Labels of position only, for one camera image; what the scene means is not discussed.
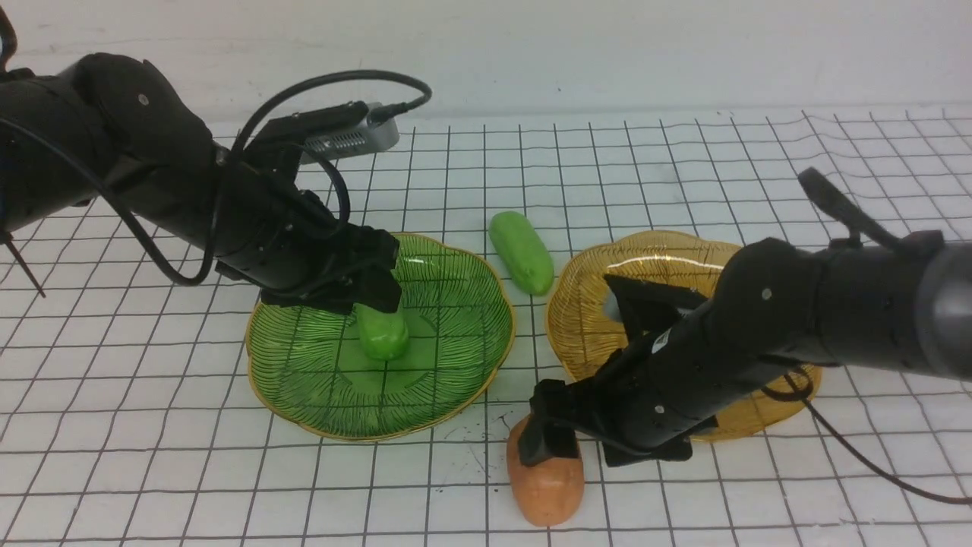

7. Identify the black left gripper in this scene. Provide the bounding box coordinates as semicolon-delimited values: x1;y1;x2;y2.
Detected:
216;191;402;314

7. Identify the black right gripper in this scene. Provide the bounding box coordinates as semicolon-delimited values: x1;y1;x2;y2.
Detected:
517;319;718;467

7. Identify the orange toy potato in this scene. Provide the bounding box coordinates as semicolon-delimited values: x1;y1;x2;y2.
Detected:
506;418;585;527

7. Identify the green toy cucumber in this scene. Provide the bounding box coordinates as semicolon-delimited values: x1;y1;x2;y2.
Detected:
355;305;410;361
488;210;555;296

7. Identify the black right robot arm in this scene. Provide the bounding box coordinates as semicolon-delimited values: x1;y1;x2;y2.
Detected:
516;238;971;467

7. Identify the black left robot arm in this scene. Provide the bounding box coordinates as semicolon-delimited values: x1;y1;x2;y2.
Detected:
2;53;431;315

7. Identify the green glass plate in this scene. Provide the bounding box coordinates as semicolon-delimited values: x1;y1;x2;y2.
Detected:
245;233;516;442

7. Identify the amber glass plate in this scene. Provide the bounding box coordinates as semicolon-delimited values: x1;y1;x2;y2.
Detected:
545;231;805;442

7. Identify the white grid tablecloth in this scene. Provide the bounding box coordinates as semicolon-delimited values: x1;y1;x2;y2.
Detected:
1;109;971;546

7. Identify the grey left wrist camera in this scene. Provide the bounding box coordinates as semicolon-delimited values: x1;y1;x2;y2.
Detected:
262;101;401;165

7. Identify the black camera cable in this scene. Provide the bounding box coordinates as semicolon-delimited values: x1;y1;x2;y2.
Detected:
0;70;433;288

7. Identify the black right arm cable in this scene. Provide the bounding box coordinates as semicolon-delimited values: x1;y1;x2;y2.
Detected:
762;368;972;506

